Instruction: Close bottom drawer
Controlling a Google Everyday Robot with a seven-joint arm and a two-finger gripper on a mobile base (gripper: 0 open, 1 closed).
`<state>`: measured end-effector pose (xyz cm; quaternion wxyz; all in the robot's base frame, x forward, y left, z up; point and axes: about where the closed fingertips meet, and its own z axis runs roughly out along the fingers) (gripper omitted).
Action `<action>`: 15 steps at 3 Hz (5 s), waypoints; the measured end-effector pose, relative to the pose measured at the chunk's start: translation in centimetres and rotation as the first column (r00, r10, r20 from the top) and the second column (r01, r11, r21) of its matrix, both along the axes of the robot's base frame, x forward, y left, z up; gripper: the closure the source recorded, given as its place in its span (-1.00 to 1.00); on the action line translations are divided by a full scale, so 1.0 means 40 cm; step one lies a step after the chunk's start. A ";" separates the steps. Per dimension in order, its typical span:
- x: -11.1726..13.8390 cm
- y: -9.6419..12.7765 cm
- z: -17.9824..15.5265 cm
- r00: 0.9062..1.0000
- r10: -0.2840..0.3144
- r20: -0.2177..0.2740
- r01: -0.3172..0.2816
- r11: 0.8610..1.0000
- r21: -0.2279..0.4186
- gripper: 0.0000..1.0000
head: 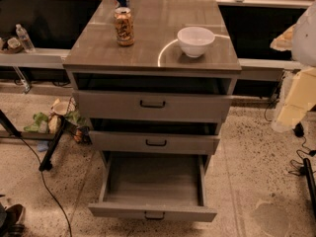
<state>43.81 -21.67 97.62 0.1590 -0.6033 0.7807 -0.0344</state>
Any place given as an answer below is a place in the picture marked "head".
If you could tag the black stand leg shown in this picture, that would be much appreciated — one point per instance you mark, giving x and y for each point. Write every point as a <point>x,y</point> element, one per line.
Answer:
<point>45,164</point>
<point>310,182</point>

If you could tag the pile of toys and trash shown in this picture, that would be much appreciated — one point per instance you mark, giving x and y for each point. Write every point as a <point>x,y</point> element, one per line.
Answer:
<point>59,111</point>

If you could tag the clear plastic water bottle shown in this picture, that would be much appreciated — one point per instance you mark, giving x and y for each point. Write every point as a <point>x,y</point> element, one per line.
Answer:
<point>24,39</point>

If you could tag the grey middle drawer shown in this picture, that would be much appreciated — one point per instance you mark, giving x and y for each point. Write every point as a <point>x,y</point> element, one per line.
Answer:
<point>154,142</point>

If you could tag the grey top drawer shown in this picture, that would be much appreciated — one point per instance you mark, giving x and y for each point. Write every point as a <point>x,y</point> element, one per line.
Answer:
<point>150,106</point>

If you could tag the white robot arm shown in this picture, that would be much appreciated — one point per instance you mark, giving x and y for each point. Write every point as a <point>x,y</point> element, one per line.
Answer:
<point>304,38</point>

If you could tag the grey bottom drawer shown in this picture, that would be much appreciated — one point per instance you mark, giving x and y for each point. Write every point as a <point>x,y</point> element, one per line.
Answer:
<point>153,187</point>

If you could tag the grey wooden drawer cabinet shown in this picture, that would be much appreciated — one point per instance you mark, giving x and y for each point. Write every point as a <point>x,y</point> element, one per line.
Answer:
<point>155,62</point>

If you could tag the grey drawer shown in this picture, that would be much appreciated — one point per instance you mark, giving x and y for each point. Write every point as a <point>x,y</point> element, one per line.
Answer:
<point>150,106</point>
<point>153,187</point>
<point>154,142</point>

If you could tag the black stand leg right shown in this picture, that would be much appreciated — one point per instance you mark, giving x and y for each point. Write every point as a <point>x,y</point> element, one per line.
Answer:
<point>310,182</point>

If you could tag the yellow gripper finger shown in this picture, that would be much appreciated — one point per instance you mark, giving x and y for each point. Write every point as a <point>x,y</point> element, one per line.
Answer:
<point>284,41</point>

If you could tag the black power adapter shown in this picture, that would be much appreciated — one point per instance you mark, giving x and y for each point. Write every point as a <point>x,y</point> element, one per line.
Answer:
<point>299,130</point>

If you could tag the bowl with items on ledge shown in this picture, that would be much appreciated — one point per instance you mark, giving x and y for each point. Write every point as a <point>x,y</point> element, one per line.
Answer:
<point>10,45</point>

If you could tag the black stand leg left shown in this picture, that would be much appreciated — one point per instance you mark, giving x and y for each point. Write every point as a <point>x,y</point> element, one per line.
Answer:
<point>45,164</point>

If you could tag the white ceramic bowl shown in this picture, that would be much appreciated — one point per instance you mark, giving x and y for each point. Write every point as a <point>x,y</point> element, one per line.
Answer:
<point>194,41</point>

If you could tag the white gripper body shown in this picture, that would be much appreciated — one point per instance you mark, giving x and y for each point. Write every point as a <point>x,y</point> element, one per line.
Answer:
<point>305,39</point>

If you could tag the orange patterned drink can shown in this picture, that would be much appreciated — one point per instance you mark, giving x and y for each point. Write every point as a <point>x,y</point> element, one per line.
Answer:
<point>124,26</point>

